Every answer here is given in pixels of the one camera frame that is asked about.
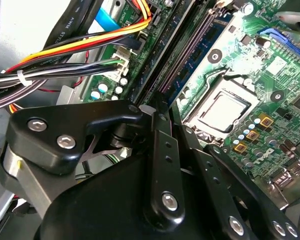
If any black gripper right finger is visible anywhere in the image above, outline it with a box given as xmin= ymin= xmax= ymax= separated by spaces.
xmin=169 ymin=104 xmax=300 ymax=240

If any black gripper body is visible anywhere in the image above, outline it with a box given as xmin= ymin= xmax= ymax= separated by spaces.
xmin=34 ymin=156 xmax=228 ymax=240

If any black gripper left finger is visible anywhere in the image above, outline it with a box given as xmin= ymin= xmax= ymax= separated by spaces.
xmin=0 ymin=97 xmax=186 ymax=226

